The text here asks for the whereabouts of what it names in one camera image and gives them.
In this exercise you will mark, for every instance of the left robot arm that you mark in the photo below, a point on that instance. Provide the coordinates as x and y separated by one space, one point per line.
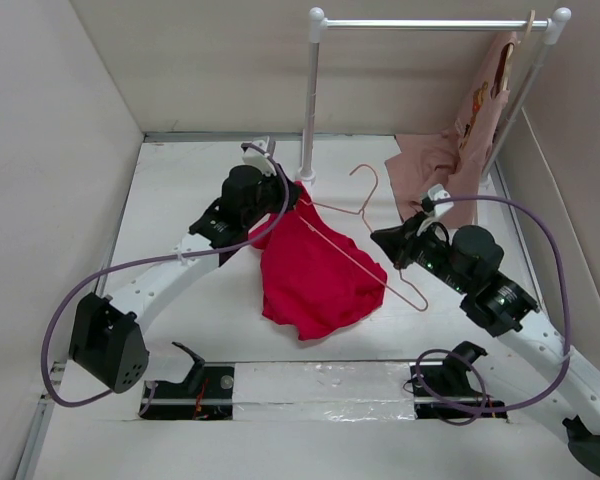
108 335

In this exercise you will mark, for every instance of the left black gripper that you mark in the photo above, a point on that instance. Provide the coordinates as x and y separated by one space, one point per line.
277 182

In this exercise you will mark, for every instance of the red t shirt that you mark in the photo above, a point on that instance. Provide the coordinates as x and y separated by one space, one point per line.
314 278

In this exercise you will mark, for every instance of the white clothes rack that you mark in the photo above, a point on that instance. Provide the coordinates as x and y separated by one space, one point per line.
550 28

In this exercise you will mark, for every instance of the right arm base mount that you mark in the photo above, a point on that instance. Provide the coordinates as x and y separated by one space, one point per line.
448 373

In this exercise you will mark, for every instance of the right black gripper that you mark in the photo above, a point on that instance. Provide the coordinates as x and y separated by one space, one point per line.
393 242

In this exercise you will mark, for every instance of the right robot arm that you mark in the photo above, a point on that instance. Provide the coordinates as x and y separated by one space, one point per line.
469 264

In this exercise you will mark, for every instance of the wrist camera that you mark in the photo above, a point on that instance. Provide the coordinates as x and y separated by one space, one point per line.
436 202
258 153

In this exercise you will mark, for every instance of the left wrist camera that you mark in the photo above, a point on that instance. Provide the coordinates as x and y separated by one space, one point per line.
258 153

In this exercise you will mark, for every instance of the wooden hanger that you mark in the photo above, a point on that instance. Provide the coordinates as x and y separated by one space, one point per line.
509 53

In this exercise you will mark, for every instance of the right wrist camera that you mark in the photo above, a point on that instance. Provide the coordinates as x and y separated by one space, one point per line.
436 202

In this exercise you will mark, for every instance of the hanging pink printed shirt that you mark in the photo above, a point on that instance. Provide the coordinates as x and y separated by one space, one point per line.
477 120

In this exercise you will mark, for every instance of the pink shirt on floor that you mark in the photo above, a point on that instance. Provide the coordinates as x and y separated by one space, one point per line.
423 161

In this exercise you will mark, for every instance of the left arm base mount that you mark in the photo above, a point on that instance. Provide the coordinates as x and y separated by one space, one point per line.
204 394

